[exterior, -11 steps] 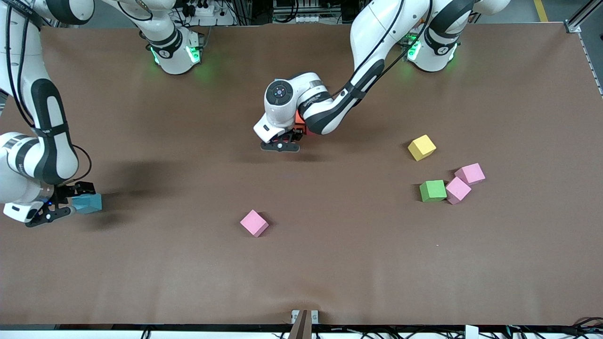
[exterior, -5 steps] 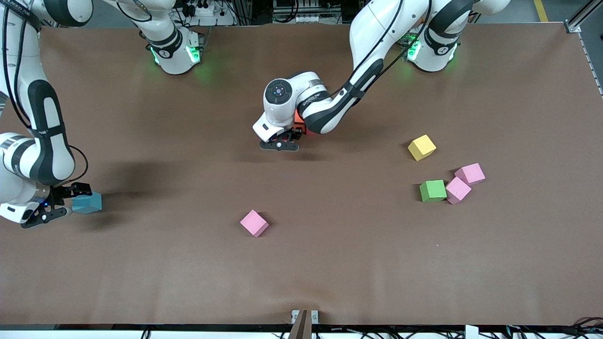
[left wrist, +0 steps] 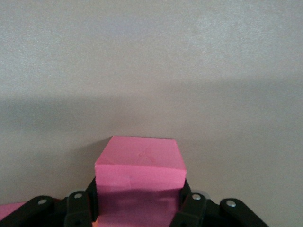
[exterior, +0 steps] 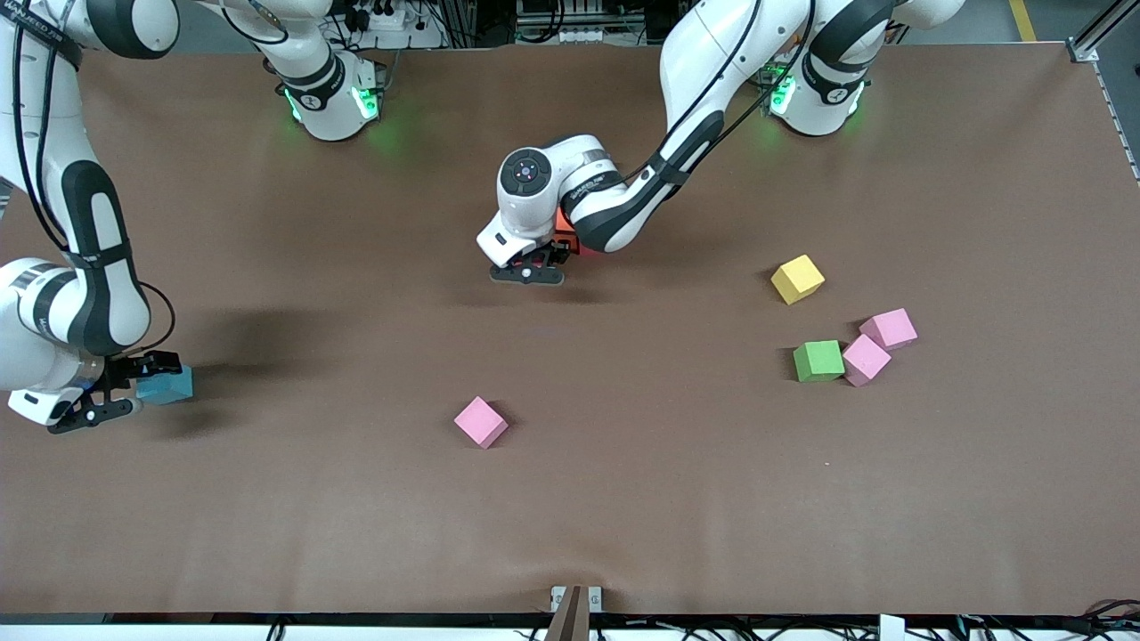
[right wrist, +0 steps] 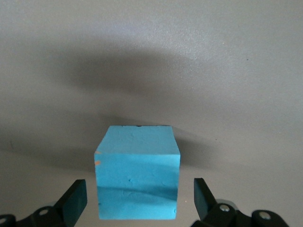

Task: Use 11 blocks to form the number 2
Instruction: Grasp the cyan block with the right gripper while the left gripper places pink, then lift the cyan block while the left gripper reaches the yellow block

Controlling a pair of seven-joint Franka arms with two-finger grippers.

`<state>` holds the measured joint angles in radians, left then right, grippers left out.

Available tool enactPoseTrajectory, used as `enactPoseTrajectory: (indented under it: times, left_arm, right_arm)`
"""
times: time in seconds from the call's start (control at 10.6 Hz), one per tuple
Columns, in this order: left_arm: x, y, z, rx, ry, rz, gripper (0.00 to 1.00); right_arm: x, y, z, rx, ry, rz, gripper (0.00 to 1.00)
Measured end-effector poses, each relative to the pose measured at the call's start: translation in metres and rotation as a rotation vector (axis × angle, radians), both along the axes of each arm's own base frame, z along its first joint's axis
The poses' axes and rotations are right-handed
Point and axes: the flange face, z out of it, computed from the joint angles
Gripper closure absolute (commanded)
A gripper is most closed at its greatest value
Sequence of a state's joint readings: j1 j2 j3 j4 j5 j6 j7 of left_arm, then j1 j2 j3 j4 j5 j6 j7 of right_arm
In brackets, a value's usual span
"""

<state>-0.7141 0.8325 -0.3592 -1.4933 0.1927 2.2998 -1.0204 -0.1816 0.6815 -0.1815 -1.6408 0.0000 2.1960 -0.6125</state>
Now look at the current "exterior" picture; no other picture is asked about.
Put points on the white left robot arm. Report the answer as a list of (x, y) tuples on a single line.
[(712, 44)]

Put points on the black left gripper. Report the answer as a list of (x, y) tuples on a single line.
[(554, 253)]

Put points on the yellow foam cube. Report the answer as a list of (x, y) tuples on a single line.
[(797, 279)]

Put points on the cyan foam cube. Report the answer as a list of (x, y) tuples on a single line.
[(174, 387)]

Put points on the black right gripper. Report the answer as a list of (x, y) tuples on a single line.
[(132, 368)]

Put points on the brown table cover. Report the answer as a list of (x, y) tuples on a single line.
[(570, 516)]

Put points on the white tag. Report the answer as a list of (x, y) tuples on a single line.
[(891, 628)]

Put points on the pink foam cube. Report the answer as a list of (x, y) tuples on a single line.
[(481, 422), (889, 328), (866, 359)]

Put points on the metal mounting bracket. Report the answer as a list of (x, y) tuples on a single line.
[(594, 601)]

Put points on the orange foam cube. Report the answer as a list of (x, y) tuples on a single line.
[(563, 223)]

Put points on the green foam cube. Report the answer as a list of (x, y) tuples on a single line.
[(818, 361)]

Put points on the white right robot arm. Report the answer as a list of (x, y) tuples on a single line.
[(36, 116)]

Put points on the aluminium frame profile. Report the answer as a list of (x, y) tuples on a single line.
[(1080, 51)]

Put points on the white power strip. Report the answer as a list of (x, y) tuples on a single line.
[(565, 27), (387, 20)]

